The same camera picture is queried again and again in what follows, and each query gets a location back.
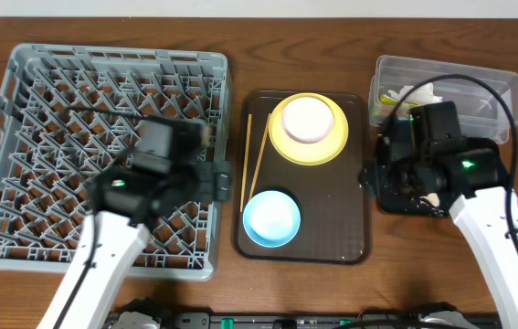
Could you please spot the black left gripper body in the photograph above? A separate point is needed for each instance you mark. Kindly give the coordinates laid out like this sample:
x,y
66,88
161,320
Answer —
x,y
220,180

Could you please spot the light blue bowl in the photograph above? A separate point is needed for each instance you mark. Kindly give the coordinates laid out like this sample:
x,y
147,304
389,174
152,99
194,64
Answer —
x,y
271,219

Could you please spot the green snack wrapper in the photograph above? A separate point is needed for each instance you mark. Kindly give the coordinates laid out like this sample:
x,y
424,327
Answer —
x,y
387,104

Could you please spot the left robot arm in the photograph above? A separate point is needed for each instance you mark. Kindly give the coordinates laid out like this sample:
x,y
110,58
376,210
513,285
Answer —
x,y
126,203

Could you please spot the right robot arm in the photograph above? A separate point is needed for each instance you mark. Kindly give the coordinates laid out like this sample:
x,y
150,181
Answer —
x,y
488,221

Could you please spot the grey dishwasher rack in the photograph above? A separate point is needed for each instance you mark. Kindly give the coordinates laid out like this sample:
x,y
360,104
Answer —
x,y
66,112

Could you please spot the left wooden chopstick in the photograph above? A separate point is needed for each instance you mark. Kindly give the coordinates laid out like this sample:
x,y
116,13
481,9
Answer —
x,y
245,163

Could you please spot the wooden chopstick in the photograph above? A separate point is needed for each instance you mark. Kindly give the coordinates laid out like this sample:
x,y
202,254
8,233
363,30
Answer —
x,y
245,163
260,155

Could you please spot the right wooden chopstick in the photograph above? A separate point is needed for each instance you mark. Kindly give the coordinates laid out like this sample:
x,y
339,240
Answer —
x,y
260,155

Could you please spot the yellow plate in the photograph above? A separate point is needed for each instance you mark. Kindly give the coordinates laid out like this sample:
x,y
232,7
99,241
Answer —
x,y
309,153

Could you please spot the pink bowl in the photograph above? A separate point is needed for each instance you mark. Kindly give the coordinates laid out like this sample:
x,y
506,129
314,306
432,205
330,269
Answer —
x,y
307,120

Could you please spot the brown serving tray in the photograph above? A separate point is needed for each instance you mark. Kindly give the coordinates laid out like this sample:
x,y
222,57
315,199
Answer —
x,y
335,211

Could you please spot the pile of rice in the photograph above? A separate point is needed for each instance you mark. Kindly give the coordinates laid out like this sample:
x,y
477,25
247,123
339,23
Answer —
x,y
430,200

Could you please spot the crumpled white tissue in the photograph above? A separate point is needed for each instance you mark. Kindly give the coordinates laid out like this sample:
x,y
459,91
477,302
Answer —
x,y
421,96

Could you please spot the black plastic tray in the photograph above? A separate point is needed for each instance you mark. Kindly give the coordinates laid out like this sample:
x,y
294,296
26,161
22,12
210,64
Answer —
x,y
461,171

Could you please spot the clear plastic bin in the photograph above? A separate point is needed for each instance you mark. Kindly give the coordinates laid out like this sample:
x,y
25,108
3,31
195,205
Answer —
x,y
480,114

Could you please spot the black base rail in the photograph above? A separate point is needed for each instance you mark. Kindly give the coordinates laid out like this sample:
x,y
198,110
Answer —
x,y
207,321

